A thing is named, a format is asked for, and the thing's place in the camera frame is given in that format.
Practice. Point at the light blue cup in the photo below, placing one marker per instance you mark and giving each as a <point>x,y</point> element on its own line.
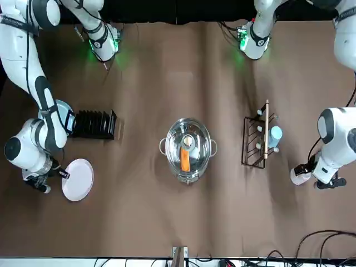
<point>274,136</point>

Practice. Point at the orange carrot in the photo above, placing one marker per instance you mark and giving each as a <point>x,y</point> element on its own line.
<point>185,162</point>

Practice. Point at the black dish drying rack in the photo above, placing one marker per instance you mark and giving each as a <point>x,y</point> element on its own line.
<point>91,125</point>

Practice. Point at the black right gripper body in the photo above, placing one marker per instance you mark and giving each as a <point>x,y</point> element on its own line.
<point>56,166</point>

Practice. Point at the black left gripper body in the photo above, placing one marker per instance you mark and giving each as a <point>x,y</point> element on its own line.
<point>304,168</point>

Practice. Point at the pale pink cup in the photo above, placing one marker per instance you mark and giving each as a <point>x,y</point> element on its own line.
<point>299,180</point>

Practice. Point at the light blue plate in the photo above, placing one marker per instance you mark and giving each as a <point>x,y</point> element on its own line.
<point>62,107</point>

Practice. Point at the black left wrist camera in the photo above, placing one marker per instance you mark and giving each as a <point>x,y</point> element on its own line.
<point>331,184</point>

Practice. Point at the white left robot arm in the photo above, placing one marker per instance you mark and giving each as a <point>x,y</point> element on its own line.
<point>338,133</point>

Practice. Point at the stainless steel pot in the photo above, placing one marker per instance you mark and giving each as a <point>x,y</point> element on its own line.
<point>171,167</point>

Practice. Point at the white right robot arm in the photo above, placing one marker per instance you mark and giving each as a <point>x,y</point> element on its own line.
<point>16,55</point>

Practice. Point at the glass pot lid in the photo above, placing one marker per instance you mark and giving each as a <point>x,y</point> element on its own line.
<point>175,139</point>

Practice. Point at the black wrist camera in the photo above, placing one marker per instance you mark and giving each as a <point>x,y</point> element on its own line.
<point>40,187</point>
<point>331,184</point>

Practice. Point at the white plate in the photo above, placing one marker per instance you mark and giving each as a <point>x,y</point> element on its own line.
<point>79,180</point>

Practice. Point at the aluminium camera post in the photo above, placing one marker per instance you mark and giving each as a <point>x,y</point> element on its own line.
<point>179,256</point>

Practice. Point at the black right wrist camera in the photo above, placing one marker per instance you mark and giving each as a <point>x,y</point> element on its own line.
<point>40,187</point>

